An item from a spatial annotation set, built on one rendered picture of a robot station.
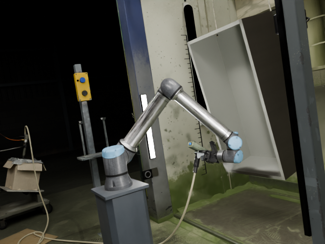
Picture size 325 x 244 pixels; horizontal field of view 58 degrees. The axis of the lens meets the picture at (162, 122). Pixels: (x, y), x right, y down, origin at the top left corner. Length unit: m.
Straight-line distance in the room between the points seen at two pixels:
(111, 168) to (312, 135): 1.27
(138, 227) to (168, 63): 1.69
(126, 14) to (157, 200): 1.81
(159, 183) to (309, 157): 2.03
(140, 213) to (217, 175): 1.55
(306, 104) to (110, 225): 1.37
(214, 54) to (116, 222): 1.65
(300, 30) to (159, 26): 2.14
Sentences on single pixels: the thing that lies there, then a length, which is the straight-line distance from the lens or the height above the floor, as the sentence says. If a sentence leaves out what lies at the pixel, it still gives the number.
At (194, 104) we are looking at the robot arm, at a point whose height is 1.11.
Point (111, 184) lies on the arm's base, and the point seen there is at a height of 0.68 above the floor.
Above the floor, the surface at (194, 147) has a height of 0.79.
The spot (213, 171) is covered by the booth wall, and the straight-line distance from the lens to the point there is 3.30.
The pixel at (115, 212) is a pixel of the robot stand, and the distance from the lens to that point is 1.91.
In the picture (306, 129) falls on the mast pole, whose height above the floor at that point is 0.99.
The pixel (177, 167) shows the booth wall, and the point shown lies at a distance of 3.02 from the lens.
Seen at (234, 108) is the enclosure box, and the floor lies 1.01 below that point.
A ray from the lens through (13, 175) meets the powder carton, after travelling 4.00.
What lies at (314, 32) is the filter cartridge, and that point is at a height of 1.60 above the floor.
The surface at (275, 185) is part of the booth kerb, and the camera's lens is 3.45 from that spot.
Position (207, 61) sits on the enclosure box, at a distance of 2.65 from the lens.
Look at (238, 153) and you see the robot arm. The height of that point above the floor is 0.74.
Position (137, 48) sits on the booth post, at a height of 1.72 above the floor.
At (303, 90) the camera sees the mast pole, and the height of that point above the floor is 1.11.
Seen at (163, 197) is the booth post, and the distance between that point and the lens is 2.98.
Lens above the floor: 1.13
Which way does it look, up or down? 3 degrees down
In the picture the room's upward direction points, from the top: 9 degrees counter-clockwise
